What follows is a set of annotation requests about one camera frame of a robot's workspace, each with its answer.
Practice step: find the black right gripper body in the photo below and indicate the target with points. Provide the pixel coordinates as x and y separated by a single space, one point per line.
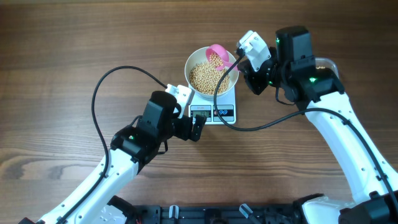
266 75

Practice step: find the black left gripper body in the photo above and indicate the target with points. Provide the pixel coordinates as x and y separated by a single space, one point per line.
181 128

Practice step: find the pink plastic scoop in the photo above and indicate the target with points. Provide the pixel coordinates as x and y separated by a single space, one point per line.
223 53

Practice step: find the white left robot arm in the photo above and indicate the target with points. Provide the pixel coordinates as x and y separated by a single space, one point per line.
131 148

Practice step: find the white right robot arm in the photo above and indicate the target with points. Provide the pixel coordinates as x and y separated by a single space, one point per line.
319 95

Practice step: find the white digital kitchen scale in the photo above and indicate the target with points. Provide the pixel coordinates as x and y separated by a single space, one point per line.
203 105

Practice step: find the soybeans in bowl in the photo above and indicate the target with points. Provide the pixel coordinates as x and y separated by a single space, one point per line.
204 77

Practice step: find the soybeans in scoop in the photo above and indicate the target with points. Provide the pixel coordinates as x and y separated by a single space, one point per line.
215 60

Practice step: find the white bowl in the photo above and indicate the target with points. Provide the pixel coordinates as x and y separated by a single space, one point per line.
199 57

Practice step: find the clear plastic container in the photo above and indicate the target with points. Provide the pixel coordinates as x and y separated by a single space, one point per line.
328 64

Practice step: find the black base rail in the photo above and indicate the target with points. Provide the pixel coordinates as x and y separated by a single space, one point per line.
268 214

